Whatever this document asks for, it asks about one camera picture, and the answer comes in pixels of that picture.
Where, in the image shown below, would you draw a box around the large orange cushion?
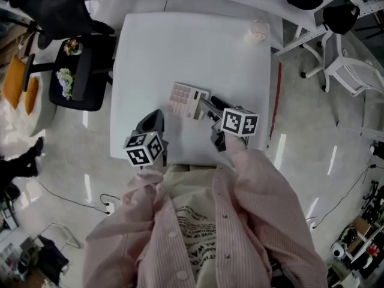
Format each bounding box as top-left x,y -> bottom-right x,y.
1,55 -> 25,110

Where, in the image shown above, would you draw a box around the black standing fan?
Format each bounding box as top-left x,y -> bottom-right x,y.
0,13 -> 55,50

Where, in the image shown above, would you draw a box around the person's left forearm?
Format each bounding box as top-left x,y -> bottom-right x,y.
85,163 -> 170,251

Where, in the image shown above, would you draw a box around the white calculator with pink keys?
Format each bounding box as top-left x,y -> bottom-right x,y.
166,82 -> 212,122

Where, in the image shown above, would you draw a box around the white round camera device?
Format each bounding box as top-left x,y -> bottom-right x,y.
329,241 -> 346,260

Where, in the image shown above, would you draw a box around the white plastic chair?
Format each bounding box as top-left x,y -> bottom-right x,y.
301,30 -> 384,97

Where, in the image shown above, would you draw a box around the white black floor device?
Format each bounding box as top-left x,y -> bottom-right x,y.
368,141 -> 384,158

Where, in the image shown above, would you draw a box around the black mesh office chair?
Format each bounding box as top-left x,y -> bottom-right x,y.
8,0 -> 117,113

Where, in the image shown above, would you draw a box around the pale pink mug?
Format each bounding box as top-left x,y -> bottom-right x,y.
243,19 -> 270,46

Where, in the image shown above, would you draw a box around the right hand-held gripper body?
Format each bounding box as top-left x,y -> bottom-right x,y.
209,107 -> 260,153

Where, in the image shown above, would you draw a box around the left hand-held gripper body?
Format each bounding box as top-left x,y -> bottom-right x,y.
124,130 -> 169,170

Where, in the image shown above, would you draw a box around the person's torso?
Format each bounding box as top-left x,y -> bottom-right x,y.
131,163 -> 280,288

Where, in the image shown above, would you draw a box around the white flower bunch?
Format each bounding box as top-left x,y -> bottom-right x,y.
56,67 -> 76,101

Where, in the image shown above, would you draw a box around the small orange cushion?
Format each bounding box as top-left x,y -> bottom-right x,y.
23,77 -> 40,116

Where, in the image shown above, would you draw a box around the red floor strip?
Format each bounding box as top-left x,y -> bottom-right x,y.
268,61 -> 283,140

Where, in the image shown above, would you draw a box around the white beanbag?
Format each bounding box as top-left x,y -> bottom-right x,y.
0,67 -> 58,138

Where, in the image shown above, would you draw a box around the white metal shelf rack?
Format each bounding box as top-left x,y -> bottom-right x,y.
79,0 -> 384,56

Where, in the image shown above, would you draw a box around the person's right forearm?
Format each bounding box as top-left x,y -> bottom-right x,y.
223,135 -> 329,269

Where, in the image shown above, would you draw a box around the black floor cable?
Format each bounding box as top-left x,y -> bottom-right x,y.
311,163 -> 384,230
32,175 -> 121,213

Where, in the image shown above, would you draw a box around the pink yellow flower bunch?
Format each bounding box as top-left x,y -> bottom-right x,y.
62,38 -> 83,56

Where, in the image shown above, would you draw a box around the flat brown cardboard boxes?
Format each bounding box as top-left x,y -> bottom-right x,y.
0,19 -> 35,70

